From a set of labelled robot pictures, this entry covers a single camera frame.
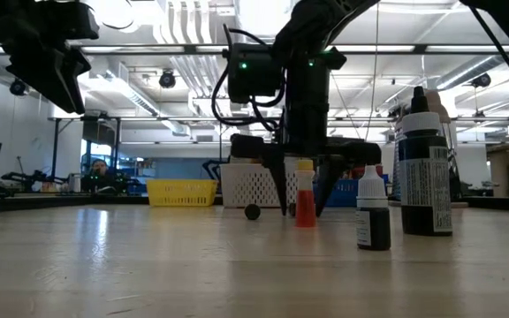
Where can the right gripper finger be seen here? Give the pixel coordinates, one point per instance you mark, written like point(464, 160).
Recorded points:
point(278, 181)
point(327, 181)

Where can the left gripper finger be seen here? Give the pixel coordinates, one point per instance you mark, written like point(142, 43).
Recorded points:
point(55, 79)

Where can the red dropper bottle yellow cap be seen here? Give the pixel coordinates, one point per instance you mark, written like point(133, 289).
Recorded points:
point(305, 207)

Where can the small dark green dropper bottle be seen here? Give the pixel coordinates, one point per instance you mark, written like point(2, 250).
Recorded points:
point(252, 212)

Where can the large dark bottle white cap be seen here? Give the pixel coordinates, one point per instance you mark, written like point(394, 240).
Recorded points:
point(422, 199)

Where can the background black robot arm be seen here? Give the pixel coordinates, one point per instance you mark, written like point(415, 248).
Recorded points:
point(29, 176)

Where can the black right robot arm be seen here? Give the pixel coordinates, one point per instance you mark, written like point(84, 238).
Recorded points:
point(321, 22)

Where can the blue plastic basket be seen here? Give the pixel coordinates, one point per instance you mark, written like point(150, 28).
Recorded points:
point(345, 194)

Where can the white plastic basket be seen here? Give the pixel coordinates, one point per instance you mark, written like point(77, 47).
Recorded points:
point(245, 185)

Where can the black ceiling spotlight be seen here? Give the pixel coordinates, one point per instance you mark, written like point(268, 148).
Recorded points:
point(167, 79)
point(482, 80)
point(18, 87)

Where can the yellow plastic basket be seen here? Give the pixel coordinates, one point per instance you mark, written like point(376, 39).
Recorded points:
point(181, 193)

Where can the person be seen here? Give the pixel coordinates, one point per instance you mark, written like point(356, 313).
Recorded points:
point(99, 170)

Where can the black overhead light bar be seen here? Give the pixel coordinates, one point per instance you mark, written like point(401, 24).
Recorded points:
point(420, 48)

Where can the black metal stand frame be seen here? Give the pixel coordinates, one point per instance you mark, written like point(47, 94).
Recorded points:
point(55, 146)

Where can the silver ventilation duct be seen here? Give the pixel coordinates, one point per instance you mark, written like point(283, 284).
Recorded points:
point(259, 17)

